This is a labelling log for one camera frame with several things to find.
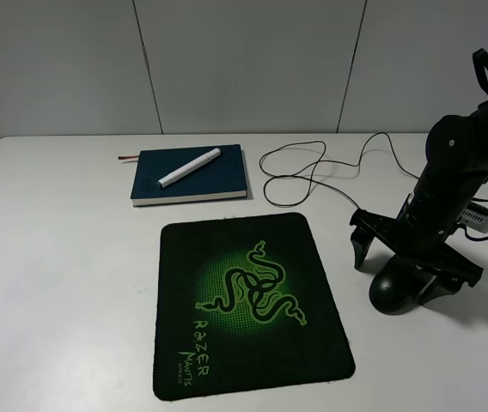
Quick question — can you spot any black mouse cable with USB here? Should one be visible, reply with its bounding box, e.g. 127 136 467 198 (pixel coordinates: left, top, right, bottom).
259 132 421 211

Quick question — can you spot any black green Razer mousepad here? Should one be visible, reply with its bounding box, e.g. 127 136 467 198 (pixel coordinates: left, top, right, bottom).
152 212 356 401

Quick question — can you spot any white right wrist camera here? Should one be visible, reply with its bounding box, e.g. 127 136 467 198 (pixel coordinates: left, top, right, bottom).
459 203 488 233

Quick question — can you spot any white marker pen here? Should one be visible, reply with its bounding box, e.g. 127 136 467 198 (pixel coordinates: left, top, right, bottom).
157 148 221 189

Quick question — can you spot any black computer mouse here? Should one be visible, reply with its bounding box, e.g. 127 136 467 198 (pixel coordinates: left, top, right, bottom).
369 255 434 316

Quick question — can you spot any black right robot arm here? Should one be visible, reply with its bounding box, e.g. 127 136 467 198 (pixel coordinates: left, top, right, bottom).
409 105 488 218

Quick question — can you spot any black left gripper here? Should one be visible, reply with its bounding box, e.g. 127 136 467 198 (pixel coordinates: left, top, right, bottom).
350 198 483 306

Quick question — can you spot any dark blue notebook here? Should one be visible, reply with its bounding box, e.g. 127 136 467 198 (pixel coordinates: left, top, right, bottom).
131 144 247 207

